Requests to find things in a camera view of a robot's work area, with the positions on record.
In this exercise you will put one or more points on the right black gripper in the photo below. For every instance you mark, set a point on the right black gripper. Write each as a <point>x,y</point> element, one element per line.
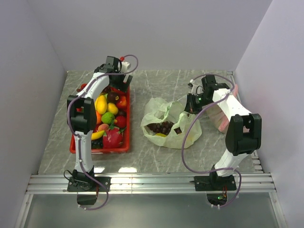
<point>190,107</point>

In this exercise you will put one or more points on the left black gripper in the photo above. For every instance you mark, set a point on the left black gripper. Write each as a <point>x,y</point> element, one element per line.
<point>122,86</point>

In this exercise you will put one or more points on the dark fake mangosteen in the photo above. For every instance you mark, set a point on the dark fake mangosteen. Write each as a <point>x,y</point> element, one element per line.
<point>178,130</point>

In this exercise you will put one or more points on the purple grape bunch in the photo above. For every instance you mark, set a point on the purple grape bunch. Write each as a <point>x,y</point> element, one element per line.
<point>164,127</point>

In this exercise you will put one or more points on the yellow fake starfruit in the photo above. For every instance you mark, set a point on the yellow fake starfruit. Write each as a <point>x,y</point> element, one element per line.
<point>161,135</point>

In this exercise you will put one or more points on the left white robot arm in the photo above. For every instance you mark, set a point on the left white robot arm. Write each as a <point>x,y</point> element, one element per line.
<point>81,118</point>

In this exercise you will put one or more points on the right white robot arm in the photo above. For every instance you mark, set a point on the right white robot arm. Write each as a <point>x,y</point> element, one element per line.
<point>243,135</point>

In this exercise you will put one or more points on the pink plastic bag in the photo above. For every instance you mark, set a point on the pink plastic bag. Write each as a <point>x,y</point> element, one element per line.
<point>220,114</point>

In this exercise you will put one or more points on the red orange fake fruit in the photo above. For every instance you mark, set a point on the red orange fake fruit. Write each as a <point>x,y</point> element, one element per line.
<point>121,102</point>

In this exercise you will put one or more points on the green fake lime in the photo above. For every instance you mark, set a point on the green fake lime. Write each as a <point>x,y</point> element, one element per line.
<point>108,118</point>

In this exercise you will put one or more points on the orange fake orange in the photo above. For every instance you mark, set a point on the orange fake orange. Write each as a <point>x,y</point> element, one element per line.
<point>98,118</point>

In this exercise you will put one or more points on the fake peach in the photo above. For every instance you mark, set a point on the fake peach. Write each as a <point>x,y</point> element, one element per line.
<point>103,127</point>

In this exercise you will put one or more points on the pink fake dragon fruit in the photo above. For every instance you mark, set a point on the pink fake dragon fruit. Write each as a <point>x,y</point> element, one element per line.
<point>113,138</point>

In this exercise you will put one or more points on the yellow fake banana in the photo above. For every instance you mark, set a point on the yellow fake banana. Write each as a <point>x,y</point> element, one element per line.
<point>97,135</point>

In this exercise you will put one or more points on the red plastic crate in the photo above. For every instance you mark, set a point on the red plastic crate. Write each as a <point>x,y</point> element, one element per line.
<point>122,112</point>

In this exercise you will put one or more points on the dark blue grape bunch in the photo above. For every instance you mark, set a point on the dark blue grape bunch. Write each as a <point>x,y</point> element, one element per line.
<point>97,144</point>

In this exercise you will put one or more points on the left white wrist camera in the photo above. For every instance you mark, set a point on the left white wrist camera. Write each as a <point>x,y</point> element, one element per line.
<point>124,66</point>

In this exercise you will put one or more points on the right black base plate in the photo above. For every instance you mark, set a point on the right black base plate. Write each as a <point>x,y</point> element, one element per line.
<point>218,187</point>

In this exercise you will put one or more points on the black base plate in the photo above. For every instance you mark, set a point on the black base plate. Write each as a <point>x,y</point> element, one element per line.
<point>218,187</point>
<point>87,190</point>

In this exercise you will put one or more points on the aluminium rail frame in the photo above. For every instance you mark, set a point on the aluminium rail frame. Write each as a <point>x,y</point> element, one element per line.
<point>150,187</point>

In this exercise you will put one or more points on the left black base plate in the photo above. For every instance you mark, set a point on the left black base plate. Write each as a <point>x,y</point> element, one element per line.
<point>87,190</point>

